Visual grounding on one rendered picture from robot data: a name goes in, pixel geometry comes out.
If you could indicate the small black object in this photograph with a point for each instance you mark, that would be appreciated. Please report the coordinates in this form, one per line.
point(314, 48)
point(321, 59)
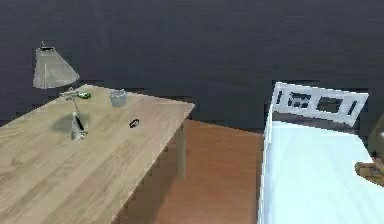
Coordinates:
point(134, 123)

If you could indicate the olive brown furniture piece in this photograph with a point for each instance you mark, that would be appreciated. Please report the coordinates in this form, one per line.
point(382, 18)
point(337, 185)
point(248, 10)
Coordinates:
point(377, 136)

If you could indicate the grey desk lamp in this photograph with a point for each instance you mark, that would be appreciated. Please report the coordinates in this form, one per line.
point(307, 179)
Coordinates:
point(53, 71)

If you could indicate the small green object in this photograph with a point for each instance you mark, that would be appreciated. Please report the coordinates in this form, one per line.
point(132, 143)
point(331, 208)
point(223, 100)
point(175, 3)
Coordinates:
point(84, 95)

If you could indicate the grey cup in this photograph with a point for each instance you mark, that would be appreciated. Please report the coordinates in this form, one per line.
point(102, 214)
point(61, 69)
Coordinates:
point(118, 98)

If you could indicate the light wooden table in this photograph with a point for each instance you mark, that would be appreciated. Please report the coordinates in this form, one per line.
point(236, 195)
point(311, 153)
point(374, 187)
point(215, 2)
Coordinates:
point(100, 160)

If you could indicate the white bed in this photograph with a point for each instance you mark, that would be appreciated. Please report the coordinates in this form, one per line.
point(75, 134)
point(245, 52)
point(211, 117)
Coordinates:
point(313, 166)

